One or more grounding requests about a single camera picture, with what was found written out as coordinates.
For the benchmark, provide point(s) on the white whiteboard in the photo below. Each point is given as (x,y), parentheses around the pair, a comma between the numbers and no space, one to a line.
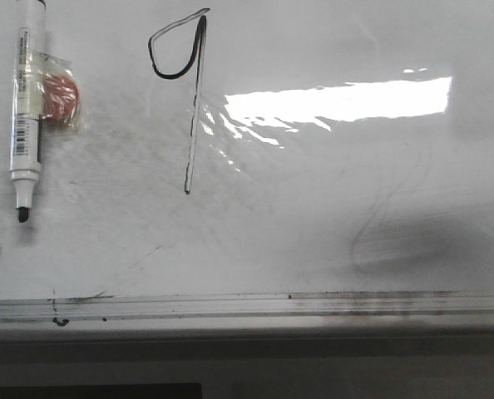
(258,165)

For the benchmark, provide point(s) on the white black whiteboard marker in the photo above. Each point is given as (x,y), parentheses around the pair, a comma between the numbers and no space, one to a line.
(27,105)

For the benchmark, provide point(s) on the red magnet taped on marker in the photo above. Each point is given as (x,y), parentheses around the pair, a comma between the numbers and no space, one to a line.
(60,93)

